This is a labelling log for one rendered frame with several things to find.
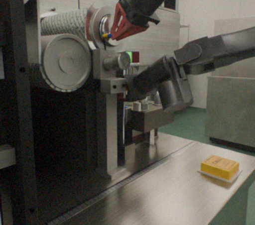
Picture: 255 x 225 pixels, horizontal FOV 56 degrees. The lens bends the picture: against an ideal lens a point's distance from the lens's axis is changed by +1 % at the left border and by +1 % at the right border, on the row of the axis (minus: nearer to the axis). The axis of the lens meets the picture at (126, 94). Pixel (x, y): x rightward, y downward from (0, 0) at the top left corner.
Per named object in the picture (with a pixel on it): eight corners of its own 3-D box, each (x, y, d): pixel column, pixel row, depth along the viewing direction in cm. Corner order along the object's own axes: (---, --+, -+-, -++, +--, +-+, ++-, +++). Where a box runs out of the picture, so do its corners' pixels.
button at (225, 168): (228, 181, 55) (229, 171, 55) (200, 171, 60) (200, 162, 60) (239, 170, 60) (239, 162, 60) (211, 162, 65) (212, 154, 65)
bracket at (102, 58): (112, 181, 55) (111, 48, 50) (95, 172, 59) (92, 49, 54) (127, 173, 59) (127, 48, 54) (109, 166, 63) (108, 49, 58)
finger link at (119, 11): (130, 51, 58) (158, 23, 52) (111, 48, 52) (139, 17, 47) (118, 30, 60) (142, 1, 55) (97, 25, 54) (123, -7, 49)
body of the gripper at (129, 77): (152, 96, 66) (173, 84, 61) (128, 101, 58) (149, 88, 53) (143, 75, 67) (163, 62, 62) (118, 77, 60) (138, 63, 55)
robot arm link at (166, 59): (179, 55, 57) (164, 50, 53) (188, 80, 54) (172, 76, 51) (158, 68, 61) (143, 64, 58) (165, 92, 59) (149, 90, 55)
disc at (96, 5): (84, 58, 54) (85, -9, 52) (82, 58, 54) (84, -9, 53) (127, 62, 65) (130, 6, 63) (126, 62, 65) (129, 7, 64)
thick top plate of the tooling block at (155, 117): (144, 133, 68) (144, 112, 67) (65, 111, 95) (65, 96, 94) (174, 122, 79) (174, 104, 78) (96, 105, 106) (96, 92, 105)
